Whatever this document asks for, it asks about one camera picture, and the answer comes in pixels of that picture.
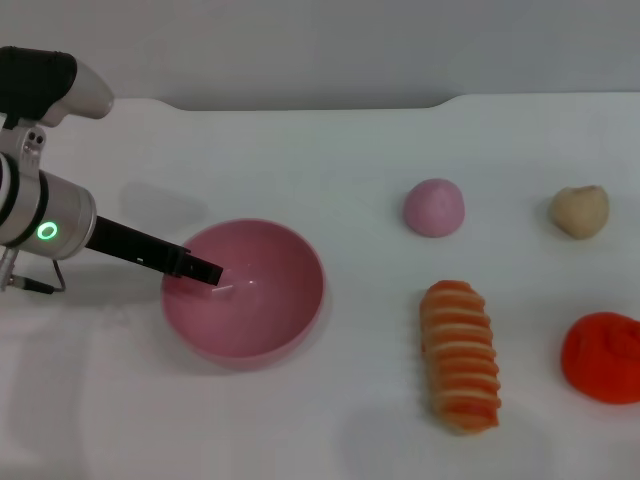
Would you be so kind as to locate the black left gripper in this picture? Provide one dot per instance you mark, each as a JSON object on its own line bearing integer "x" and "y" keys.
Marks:
{"x": 135, "y": 245}

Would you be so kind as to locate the pink plastic bowl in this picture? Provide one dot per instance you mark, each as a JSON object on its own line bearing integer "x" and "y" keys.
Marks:
{"x": 270, "y": 320}

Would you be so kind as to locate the long orange striped bread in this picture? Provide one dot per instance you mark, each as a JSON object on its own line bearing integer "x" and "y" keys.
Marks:
{"x": 460, "y": 355}

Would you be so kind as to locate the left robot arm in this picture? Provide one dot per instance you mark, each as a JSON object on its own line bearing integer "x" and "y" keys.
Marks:
{"x": 60, "y": 215}

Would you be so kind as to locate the round pink bun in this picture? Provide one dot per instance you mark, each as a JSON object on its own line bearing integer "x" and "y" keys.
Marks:
{"x": 434, "y": 207}

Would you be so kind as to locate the beige knotted bun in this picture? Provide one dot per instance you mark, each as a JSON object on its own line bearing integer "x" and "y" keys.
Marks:
{"x": 580, "y": 212}

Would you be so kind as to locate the red-orange lumpy fruit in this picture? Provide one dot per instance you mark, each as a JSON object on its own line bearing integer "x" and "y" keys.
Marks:
{"x": 602, "y": 357}

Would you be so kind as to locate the left wrist camera housing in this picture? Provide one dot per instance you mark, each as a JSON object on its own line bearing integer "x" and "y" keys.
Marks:
{"x": 45, "y": 82}

